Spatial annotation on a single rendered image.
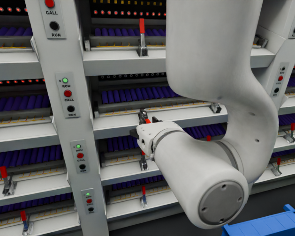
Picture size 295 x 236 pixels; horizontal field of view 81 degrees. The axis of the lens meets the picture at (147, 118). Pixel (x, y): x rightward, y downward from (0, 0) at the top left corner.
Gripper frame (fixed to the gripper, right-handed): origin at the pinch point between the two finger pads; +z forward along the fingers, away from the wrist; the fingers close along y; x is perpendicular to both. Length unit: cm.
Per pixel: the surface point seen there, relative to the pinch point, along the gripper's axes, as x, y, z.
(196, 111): -0.2, 19.8, 8.2
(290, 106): -2, 60, 6
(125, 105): 3.9, -5.1, 10.5
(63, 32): 23.9, -19.1, 1.2
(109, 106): 4.0, -10.2, 10.7
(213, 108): 0.4, 25.7, 7.3
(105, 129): -2.0, -12.2, 5.6
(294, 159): -37, 88, 18
